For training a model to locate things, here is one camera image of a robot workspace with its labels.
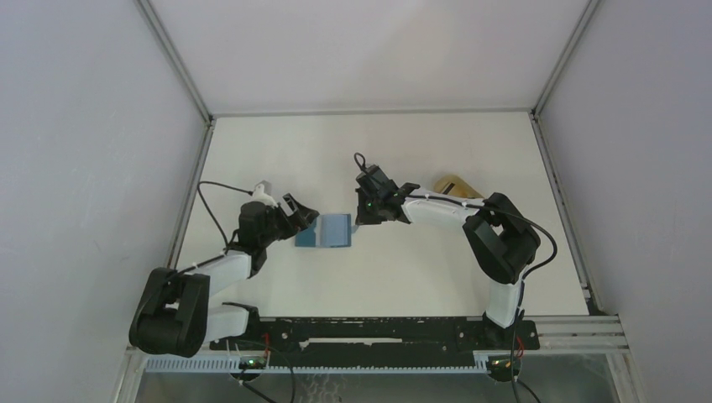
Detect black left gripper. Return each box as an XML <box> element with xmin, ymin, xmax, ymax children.
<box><xmin>259</xmin><ymin>194</ymin><xmax>318</xmax><ymax>248</ymax></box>

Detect blue leather card holder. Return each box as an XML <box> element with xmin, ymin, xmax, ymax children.
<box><xmin>295</xmin><ymin>214</ymin><xmax>353</xmax><ymax>249</ymax></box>

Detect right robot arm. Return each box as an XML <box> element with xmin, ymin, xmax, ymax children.
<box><xmin>356</xmin><ymin>163</ymin><xmax>541</xmax><ymax>349</ymax></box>

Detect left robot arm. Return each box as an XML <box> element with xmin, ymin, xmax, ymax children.
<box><xmin>128</xmin><ymin>194</ymin><xmax>320</xmax><ymax>358</ymax></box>

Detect beige oval tray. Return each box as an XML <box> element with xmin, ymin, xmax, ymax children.
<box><xmin>432</xmin><ymin>174</ymin><xmax>484</xmax><ymax>199</ymax></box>

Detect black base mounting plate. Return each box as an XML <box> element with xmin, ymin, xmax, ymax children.
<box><xmin>209</xmin><ymin>317</ymin><xmax>541</xmax><ymax>364</ymax></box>

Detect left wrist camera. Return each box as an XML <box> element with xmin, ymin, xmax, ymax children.
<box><xmin>251</xmin><ymin>181</ymin><xmax>278</xmax><ymax>207</ymax></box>

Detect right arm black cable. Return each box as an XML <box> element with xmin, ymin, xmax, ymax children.
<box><xmin>353</xmin><ymin>153</ymin><xmax>559</xmax><ymax>403</ymax></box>

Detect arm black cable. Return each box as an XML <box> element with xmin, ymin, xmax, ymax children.
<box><xmin>353</xmin><ymin>153</ymin><xmax>559</xmax><ymax>403</ymax></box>
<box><xmin>196</xmin><ymin>181</ymin><xmax>257</xmax><ymax>251</ymax></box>

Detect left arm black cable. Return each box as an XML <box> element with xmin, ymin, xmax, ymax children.
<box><xmin>196</xmin><ymin>181</ymin><xmax>257</xmax><ymax>251</ymax></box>

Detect white cable duct strip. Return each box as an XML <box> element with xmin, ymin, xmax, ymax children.
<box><xmin>144</xmin><ymin>353</ymin><xmax>521</xmax><ymax>376</ymax></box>

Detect aluminium frame rails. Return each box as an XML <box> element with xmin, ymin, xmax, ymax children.
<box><xmin>113</xmin><ymin>316</ymin><xmax>636</xmax><ymax>402</ymax></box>

